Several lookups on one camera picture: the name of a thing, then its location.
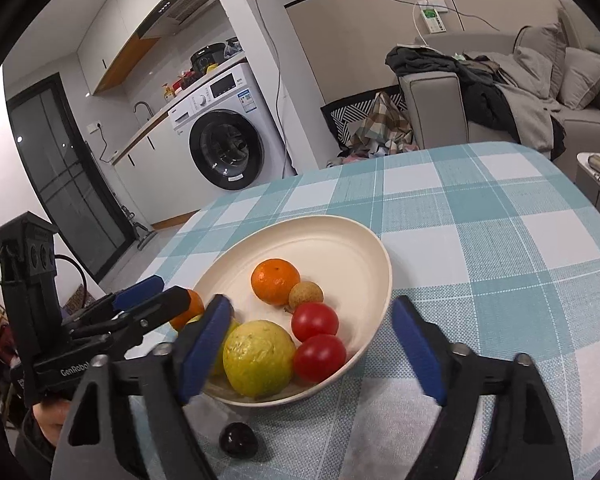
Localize grey blanket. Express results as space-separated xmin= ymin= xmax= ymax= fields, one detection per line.
xmin=490 ymin=80 xmax=566 ymax=153

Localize orange mandarin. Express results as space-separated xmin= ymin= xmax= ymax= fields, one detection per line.
xmin=251 ymin=258 xmax=301 ymax=306
xmin=169 ymin=287 xmax=206 ymax=332

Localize person's left hand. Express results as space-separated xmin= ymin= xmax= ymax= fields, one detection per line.
xmin=30 ymin=395 xmax=76 ymax=448

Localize white wall cabinets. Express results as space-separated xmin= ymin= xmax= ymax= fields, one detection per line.
xmin=75 ymin=0 xmax=216 ymax=96

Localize white washing machine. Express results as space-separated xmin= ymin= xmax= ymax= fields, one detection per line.
xmin=167 ymin=62 xmax=297 ymax=192

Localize floor mop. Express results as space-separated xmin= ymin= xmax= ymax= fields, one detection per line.
xmin=120 ymin=205 xmax=156 ymax=251

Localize person's left forearm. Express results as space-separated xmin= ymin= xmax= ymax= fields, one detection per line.
xmin=15 ymin=410 xmax=61 ymax=480

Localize teal white checked tablecloth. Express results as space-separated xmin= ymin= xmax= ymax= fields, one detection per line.
xmin=130 ymin=141 xmax=600 ymax=480

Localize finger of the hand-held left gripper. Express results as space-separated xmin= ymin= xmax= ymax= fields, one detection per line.
xmin=70 ymin=286 xmax=192 ymax=361
xmin=62 ymin=275 xmax=164 ymax=333

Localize black rice cooker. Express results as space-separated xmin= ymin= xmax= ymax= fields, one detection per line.
xmin=190 ymin=45 xmax=226 ymax=73

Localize plaid cloth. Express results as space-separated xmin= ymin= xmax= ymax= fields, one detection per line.
xmin=347 ymin=91 xmax=421 ymax=156

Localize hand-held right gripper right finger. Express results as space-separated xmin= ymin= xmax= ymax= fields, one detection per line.
xmin=391 ymin=295 xmax=576 ymax=480

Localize white kitchen counter unit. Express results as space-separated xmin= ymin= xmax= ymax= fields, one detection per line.
xmin=111 ymin=107 xmax=201 ymax=228

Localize black glass door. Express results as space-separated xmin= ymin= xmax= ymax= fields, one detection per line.
xmin=6 ymin=72 xmax=136 ymax=286

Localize red tomato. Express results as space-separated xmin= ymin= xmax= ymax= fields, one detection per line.
xmin=293 ymin=334 xmax=347 ymax=384
xmin=291 ymin=302 xmax=340 ymax=343

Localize tan bumpy lychee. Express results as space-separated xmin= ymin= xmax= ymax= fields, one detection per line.
xmin=288 ymin=282 xmax=325 ymax=311

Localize grey sofa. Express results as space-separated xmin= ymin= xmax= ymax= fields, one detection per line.
xmin=397 ymin=0 xmax=600 ymax=153

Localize black white patterned chair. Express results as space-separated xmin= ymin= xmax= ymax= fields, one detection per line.
xmin=320 ymin=85 xmax=411 ymax=148

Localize cream round plate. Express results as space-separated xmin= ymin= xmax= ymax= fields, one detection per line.
xmin=190 ymin=214 xmax=392 ymax=406

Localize range hood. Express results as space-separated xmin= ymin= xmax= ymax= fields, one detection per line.
xmin=139 ymin=0 xmax=218 ymax=41

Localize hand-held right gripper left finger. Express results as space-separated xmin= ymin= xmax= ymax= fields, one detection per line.
xmin=55 ymin=294 xmax=233 ymax=480

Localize dark clothes pile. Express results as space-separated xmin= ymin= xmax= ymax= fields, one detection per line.
xmin=385 ymin=45 xmax=521 ymax=143

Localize grey cushion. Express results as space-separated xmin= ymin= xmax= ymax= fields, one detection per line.
xmin=557 ymin=46 xmax=600 ymax=111
xmin=512 ymin=25 xmax=568 ymax=101

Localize dark purple plum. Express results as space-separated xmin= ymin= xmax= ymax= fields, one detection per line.
xmin=218 ymin=422 xmax=259 ymax=459

